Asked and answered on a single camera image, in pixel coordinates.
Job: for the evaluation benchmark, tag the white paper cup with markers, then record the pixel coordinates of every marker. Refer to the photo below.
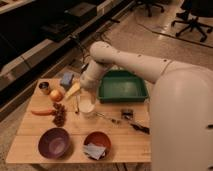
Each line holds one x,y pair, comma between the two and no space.
86,108

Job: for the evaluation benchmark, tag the black handled tool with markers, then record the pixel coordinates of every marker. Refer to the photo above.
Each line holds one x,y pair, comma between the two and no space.
141,128

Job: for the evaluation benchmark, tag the purple bowl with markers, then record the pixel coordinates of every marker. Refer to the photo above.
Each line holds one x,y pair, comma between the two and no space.
54,143

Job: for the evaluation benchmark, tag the white knife utensil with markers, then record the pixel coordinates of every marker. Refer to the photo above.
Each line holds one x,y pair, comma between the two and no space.
77,110

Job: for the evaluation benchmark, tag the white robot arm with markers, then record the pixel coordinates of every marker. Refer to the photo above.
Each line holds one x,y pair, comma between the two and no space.
180,107

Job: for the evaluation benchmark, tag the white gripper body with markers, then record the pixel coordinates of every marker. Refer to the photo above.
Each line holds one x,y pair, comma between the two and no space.
88,80

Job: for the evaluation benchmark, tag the orange apple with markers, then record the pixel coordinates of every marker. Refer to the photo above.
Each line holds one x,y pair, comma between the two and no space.
56,95

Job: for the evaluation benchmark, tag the small metal can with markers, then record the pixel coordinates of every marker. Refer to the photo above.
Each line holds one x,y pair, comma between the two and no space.
45,88

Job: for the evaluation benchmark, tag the metal spoon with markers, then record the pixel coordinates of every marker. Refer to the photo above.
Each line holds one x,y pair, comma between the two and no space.
113,120

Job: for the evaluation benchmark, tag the black office chair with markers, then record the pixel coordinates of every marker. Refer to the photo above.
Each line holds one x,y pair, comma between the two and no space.
148,5
192,10

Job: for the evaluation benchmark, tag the blue-grey towel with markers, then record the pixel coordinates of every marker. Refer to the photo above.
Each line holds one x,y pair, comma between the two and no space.
94,151

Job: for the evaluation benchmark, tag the bunch of dark grapes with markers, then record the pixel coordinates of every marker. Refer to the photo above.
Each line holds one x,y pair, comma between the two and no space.
59,114

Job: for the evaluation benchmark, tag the black box on shelf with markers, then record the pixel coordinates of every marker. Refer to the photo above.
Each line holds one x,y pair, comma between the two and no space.
81,13

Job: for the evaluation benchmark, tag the blue sponge block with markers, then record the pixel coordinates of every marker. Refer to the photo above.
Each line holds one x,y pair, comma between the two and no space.
66,80

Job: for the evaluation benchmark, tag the red-brown bowl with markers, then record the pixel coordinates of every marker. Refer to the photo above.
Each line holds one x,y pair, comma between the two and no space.
100,139

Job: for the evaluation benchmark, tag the green plastic tray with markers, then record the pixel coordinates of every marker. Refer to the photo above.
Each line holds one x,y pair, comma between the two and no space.
122,86

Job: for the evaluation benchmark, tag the yellow cheese wedge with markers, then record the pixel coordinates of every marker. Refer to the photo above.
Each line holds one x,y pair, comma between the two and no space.
75,88

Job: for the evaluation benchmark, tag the orange carrot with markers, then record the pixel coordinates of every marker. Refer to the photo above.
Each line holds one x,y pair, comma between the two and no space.
42,112

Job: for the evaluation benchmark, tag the black binder clip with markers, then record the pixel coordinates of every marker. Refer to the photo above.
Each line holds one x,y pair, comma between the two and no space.
127,113

